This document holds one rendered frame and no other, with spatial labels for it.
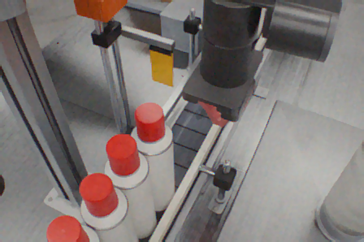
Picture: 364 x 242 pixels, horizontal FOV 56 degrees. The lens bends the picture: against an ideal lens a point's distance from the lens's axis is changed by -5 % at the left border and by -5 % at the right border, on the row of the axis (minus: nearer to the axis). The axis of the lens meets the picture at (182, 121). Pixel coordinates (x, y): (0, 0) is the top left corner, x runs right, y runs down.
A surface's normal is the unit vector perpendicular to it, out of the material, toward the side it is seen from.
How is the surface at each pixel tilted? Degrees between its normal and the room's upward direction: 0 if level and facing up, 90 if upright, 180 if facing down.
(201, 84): 1
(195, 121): 0
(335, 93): 0
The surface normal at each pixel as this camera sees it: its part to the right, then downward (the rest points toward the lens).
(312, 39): -0.33, 0.50
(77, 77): 0.00, -0.63
